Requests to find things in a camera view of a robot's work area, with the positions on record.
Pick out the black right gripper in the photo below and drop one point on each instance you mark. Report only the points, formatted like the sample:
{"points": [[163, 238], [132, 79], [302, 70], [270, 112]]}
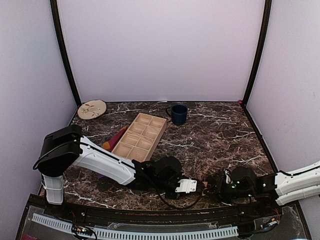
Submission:
{"points": [[217, 183]]}

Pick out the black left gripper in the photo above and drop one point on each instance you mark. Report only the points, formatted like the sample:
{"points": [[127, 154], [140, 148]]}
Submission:
{"points": [[173, 194]]}

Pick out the brown argyle sock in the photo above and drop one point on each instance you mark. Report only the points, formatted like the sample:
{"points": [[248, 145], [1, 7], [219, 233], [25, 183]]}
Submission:
{"points": [[203, 188]]}

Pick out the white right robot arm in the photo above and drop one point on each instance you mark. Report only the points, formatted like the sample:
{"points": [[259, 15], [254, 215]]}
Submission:
{"points": [[280, 187]]}

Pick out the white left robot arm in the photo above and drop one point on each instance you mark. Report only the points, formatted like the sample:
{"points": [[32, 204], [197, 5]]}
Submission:
{"points": [[68, 146]]}

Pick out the wooden compartment tray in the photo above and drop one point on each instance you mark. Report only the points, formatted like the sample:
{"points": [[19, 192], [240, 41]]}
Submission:
{"points": [[141, 138]]}

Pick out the purple striped sock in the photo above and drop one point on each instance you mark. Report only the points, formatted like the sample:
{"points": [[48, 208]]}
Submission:
{"points": [[111, 144]]}

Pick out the dark blue mug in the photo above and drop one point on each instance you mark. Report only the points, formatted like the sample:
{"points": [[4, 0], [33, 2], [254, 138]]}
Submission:
{"points": [[177, 114]]}

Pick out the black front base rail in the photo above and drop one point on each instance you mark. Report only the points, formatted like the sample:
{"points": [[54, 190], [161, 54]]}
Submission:
{"points": [[234, 215]]}

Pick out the white slotted cable duct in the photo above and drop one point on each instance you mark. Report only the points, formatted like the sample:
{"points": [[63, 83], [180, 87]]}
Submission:
{"points": [[121, 231]]}

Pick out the right black frame post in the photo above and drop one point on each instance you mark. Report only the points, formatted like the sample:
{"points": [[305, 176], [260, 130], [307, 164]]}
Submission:
{"points": [[259, 51]]}

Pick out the black frame post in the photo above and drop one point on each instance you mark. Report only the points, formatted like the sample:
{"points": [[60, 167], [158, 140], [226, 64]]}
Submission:
{"points": [[259, 51], [63, 51]]}

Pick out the left black frame post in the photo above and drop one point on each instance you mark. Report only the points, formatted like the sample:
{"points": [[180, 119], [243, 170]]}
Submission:
{"points": [[63, 51]]}

